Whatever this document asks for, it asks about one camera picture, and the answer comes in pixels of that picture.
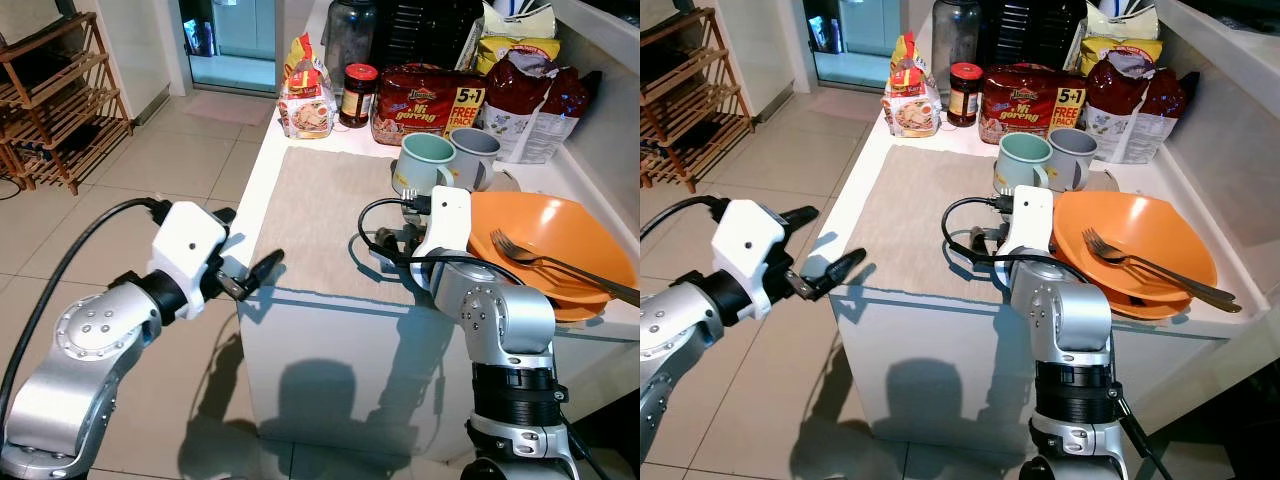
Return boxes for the orange bowl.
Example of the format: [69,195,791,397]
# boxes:
[466,190,639,307]
[1051,190,1220,303]

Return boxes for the red instant noodle multipack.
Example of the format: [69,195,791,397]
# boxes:
[371,64,489,147]
[979,62,1090,145]

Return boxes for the glass door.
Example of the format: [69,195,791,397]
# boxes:
[179,0,280,94]
[804,0,907,90]

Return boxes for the grey mug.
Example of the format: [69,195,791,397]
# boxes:
[1044,126,1100,192]
[447,126,502,192]

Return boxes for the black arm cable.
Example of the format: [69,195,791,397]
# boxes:
[640,194,738,243]
[356,196,523,293]
[940,195,1103,291]
[0,196,173,403]

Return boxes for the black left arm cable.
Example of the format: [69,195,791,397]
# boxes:
[640,194,738,243]
[0,196,173,403]

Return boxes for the orange plate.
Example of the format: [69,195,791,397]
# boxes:
[535,288,613,324]
[1108,288,1198,322]

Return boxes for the pale green mug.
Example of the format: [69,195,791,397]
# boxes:
[992,131,1054,197]
[391,131,457,199]

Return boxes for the red-lidded dark jar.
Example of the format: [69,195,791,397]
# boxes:
[338,62,380,129]
[947,61,986,128]

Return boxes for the wooden shoe rack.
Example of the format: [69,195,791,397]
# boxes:
[0,11,134,195]
[640,7,757,192]

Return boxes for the beige woven placemat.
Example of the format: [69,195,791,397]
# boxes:
[250,147,521,303]
[845,147,1121,298]

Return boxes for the metal fork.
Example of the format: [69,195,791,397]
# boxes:
[1081,227,1244,314]
[489,228,641,307]

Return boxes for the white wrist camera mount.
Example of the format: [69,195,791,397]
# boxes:
[412,186,474,293]
[714,198,792,320]
[147,201,230,322]
[996,184,1057,283]

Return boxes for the black kitchen appliance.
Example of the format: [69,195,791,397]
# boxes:
[978,0,1090,69]
[375,0,487,71]

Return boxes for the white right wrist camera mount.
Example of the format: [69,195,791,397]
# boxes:
[412,186,474,293]
[996,184,1057,283]

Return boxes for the white plastic bag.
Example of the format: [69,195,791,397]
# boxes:
[1084,0,1160,42]
[482,0,555,43]

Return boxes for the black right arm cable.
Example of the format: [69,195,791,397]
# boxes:
[940,195,1103,291]
[356,196,523,293]

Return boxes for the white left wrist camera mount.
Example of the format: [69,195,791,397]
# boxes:
[147,201,230,322]
[714,198,792,320]

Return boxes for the dark glass container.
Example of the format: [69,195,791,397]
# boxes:
[325,0,379,81]
[931,0,984,77]

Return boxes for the pink doormat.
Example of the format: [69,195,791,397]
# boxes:
[184,91,274,127]
[804,89,882,124]

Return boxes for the red and white opened bag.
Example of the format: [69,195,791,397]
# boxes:
[484,49,592,165]
[1084,49,1192,165]

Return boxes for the yellow food bag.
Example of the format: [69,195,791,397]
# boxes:
[1079,36,1165,77]
[475,36,562,77]

